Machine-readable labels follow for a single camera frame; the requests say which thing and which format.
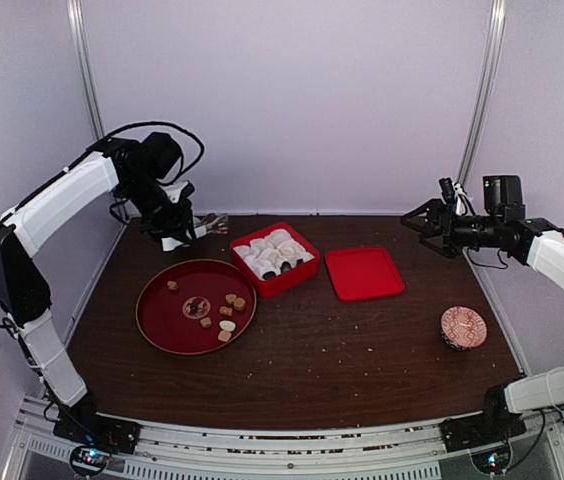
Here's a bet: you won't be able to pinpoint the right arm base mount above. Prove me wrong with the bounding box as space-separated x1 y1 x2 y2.
439 413 527 475

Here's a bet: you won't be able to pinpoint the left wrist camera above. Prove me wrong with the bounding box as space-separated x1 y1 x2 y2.
163 180 195 204

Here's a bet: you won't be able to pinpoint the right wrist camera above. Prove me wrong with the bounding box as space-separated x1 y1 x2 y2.
439 178 475 216

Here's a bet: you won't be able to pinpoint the red patterned small dish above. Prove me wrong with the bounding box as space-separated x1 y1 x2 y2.
440 306 488 352

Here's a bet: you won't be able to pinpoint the red square tin box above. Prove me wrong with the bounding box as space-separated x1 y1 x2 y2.
230 222 320 299

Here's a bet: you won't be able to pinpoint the aluminium front rail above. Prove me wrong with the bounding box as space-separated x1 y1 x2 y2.
11 384 564 480

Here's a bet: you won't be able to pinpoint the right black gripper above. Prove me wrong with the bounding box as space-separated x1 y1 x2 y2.
399 198 502 258

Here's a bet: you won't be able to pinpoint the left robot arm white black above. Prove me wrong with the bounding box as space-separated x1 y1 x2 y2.
0 122 202 444

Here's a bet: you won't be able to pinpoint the white oval chocolate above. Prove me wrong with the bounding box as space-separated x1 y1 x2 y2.
219 320 237 332
278 240 298 258

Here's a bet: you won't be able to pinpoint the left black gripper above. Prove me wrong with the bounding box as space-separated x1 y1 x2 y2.
121 173 198 247

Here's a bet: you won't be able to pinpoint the silver serving tongs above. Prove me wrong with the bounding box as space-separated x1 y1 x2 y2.
193 213 229 238

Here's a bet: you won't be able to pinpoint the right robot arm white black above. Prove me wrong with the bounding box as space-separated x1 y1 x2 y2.
400 175 564 442

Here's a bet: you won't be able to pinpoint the round red tray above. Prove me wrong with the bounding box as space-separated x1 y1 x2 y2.
135 259 257 356

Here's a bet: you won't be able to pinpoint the red tin lid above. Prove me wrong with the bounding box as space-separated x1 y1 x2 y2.
325 246 405 302

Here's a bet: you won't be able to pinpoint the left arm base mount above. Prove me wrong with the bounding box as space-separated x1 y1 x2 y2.
53 416 141 478

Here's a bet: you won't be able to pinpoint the tan block chocolate lower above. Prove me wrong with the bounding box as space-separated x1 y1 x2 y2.
218 331 231 342

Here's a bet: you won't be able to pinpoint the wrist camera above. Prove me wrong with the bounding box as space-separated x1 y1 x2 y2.
439 178 475 216
163 180 195 204

